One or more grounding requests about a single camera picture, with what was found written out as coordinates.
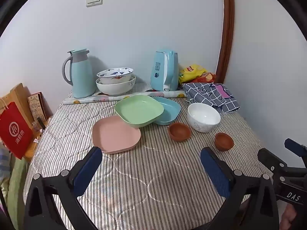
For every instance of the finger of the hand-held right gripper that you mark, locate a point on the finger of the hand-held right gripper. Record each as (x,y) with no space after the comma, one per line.
(268,158)
(296,148)

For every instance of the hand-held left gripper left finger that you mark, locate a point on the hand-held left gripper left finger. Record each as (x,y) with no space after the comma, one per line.
(87,170)

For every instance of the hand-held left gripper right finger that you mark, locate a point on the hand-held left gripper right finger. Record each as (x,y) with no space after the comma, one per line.
(215,170)

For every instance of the small brown bowl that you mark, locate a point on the small brown bowl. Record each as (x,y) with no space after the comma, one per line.
(224,142)
(178,131)

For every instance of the white patterned bowl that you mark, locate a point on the white patterned bowl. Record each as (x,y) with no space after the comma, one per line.
(203,117)

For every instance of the person's right hand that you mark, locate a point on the person's right hand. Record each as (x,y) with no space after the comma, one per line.
(289,218)

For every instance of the pink square plate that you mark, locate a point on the pink square plate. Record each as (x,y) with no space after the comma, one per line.
(115,134)

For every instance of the grey striped quilted blanket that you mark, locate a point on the grey striped quilted blanket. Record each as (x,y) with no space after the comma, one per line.
(156,172)

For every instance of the rolled fruit patterned sheet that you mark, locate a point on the rolled fruit patterned sheet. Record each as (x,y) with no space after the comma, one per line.
(96,99)

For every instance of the green cloth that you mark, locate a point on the green cloth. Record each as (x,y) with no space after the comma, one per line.
(16,184)

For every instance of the blue square plate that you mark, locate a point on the blue square plate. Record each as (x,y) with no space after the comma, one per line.
(170,112)

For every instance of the folded grey checked cloth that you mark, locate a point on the folded grey checked cloth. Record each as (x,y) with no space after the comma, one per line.
(203,93)

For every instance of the green square plate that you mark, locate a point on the green square plate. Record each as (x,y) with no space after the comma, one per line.
(138,110)

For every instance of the red paper bag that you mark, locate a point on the red paper bag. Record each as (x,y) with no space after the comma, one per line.
(14,131)

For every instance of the patterned brown box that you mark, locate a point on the patterned brown box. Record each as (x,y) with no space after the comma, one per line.
(36,105)

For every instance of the large white ceramic bowl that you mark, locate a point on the large white ceramic bowl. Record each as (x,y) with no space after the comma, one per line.
(115,89)

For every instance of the red chip bag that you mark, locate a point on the red chip bag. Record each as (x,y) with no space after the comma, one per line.
(206,77)

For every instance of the light blue thermos jug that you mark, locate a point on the light blue thermos jug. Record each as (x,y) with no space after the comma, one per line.
(82,76)

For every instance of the fish patterned ceramic bowl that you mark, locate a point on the fish patterned ceramic bowl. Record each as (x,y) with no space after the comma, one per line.
(115,77)

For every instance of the yellow chip bag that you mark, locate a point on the yellow chip bag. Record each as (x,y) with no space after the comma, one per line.
(191,73)

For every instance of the brown paper bag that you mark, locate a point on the brown paper bag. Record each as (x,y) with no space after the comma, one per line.
(20,95)

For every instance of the light blue electric kettle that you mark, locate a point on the light blue electric kettle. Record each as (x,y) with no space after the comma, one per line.
(159,71)

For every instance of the brown wooden door frame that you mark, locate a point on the brown wooden door frame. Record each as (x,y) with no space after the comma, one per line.
(227,28)

